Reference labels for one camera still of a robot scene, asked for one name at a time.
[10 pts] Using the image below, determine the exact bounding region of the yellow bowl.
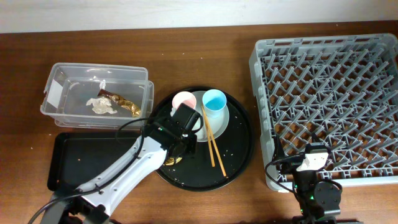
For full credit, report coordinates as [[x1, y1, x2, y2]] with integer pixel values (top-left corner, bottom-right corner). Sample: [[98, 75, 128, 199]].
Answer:
[[164, 157, 182, 166]]

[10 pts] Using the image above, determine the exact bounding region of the pink cup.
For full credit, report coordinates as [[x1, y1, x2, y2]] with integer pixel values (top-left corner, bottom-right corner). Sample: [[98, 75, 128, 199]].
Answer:
[[172, 91, 197, 109]]

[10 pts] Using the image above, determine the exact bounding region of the gold snack wrapper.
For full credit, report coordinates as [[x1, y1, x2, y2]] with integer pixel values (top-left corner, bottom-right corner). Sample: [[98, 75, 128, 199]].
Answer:
[[98, 89, 141, 118]]

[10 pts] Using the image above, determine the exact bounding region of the round black tray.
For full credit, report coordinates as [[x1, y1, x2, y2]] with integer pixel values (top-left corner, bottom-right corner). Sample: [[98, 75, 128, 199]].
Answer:
[[157, 94, 254, 192]]

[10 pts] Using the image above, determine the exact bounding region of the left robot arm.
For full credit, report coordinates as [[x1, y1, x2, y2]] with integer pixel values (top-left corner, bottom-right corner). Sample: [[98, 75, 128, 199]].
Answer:
[[30, 103, 204, 223]]

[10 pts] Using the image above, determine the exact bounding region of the grey dishwasher rack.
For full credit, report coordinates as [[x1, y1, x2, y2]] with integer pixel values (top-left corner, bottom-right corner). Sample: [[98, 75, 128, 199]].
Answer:
[[249, 34, 397, 192]]

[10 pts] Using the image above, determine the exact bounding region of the blue cup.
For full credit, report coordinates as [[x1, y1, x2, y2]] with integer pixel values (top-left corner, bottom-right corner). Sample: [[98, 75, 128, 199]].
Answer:
[[202, 89, 227, 118]]

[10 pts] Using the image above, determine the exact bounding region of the black rectangular tray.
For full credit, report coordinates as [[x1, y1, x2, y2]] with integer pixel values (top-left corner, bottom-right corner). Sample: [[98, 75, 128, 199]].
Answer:
[[47, 132, 139, 192]]

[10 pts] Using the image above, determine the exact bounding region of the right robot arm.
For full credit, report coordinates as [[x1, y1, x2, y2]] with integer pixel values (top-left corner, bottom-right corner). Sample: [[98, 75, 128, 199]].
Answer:
[[270, 133, 343, 224]]

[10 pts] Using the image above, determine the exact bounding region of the white tissue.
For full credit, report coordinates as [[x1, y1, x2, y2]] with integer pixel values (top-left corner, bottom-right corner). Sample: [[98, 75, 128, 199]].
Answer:
[[86, 95, 118, 114]]

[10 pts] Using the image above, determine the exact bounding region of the clear plastic bin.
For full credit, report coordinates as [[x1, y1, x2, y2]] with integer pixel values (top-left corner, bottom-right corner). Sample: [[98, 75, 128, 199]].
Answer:
[[40, 63, 154, 129]]

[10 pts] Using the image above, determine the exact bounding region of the wooden chopstick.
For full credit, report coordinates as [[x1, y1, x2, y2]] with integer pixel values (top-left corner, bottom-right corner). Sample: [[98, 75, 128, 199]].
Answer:
[[201, 107, 228, 177], [201, 105, 215, 167]]

